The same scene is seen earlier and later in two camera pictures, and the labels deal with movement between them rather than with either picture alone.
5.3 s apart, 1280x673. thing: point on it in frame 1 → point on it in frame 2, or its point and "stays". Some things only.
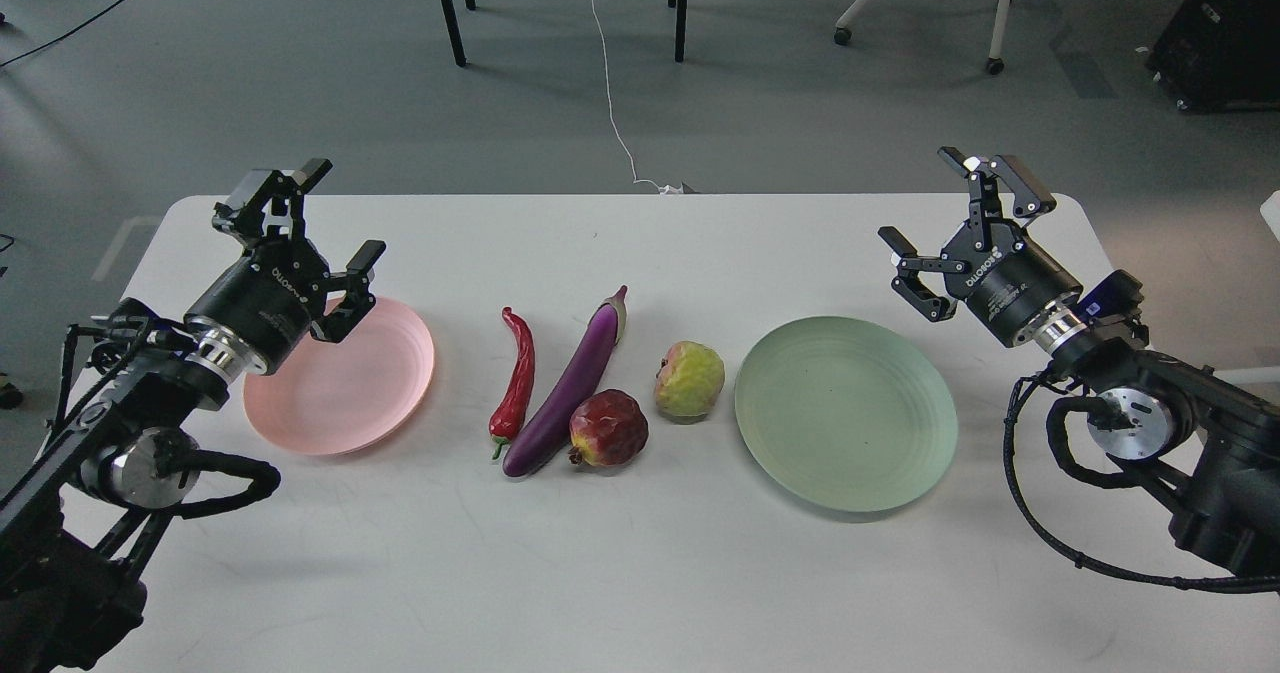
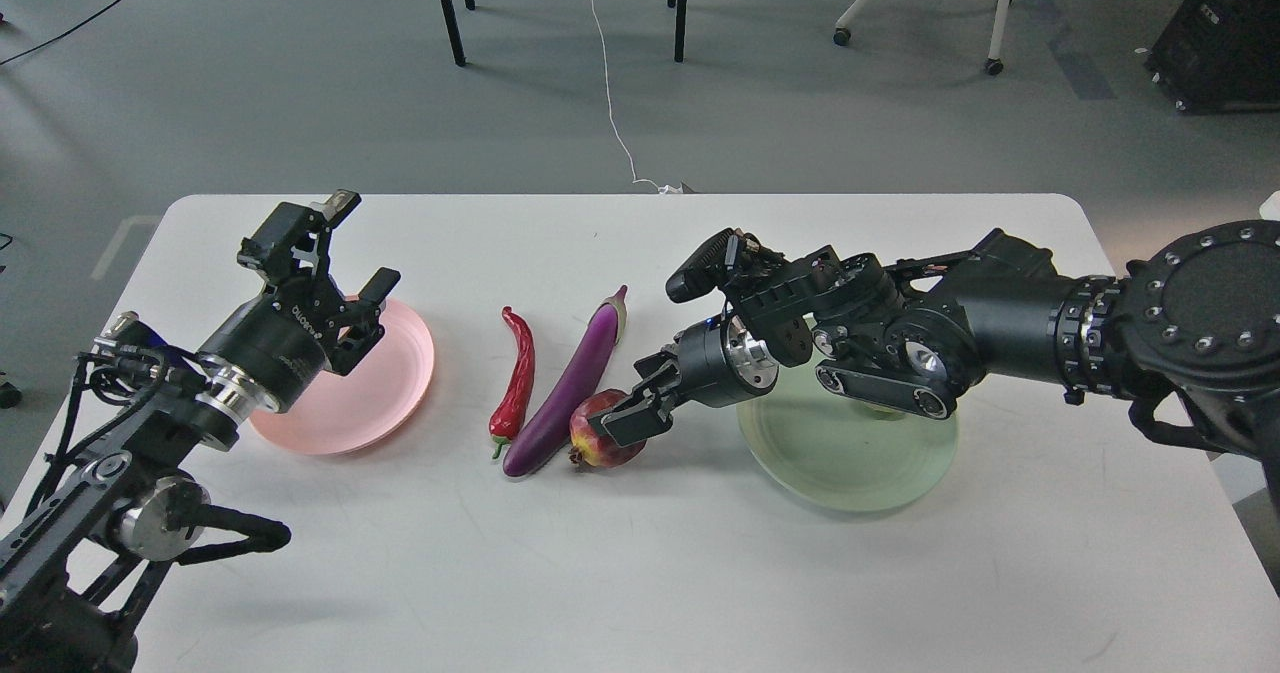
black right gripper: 1005,279 → 717,360
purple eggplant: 567,390 stays
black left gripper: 267,302 → 277,342
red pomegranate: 607,428 stays
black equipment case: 1221,51 stays
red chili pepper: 506,421 stays
